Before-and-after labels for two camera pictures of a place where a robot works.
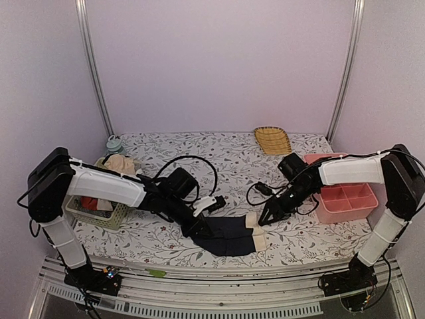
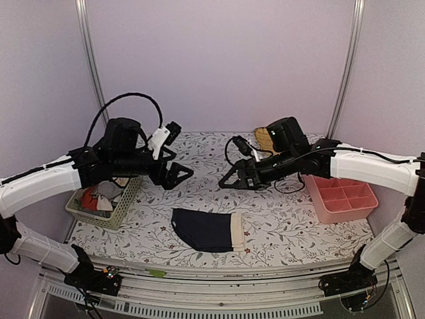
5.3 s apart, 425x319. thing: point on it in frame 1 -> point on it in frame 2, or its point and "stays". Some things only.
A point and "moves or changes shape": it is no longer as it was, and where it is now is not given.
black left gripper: [194, 230] -> [170, 181]
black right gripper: [275, 208] -> [244, 176]
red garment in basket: [89, 203] stays
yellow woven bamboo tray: [273, 140] stays
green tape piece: [157, 273] stays
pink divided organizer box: [342, 203] stays
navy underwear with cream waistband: [234, 236] moves or changes shape
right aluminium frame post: [358, 12] stays
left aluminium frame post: [82, 13] stays
